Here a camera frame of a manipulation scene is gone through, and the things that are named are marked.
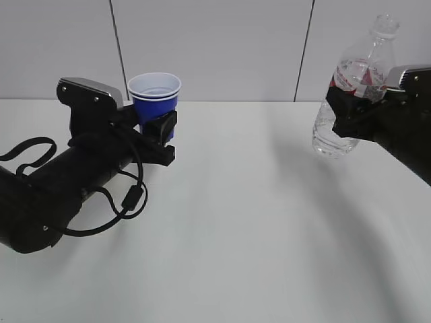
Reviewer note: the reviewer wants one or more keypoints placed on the clear plastic water bottle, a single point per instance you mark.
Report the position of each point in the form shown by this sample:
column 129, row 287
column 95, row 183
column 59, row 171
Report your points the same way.
column 358, row 80

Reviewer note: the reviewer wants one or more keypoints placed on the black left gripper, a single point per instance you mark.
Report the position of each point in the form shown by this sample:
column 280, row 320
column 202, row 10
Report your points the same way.
column 118, row 138

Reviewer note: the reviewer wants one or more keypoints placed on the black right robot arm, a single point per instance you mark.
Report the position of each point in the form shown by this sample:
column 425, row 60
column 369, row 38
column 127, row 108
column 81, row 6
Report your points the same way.
column 419, row 166

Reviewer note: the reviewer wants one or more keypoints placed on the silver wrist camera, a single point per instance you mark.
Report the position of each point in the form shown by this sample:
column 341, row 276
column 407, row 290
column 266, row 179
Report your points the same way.
column 78, row 92
column 409, row 78

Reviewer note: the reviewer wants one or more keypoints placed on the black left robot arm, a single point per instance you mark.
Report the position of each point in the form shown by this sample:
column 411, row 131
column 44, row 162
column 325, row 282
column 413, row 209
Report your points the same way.
column 36, row 208

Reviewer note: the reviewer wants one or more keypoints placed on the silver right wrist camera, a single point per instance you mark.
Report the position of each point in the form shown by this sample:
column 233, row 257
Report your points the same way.
column 409, row 78

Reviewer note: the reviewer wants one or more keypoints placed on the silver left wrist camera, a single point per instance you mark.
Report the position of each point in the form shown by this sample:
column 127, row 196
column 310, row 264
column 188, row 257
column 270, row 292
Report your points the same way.
column 78, row 92

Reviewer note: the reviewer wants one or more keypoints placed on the blue paper cup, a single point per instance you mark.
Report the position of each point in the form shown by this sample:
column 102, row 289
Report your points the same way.
column 153, row 95

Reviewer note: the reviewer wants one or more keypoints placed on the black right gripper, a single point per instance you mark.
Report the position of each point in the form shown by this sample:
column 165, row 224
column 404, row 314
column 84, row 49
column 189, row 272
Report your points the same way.
column 403, row 120

